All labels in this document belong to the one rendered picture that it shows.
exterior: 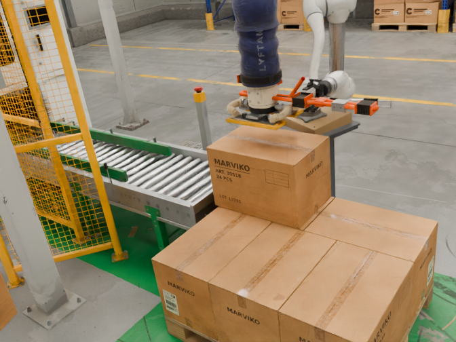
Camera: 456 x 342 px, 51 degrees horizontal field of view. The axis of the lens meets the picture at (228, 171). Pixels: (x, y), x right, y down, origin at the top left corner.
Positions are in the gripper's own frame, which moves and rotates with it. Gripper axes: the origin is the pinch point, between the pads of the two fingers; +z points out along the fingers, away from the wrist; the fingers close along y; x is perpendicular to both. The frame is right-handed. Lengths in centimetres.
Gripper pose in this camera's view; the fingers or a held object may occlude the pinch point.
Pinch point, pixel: (307, 99)
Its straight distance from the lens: 254.5
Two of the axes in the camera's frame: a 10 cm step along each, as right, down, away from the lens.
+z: -6.1, 4.2, -6.7
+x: -7.8, -1.8, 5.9
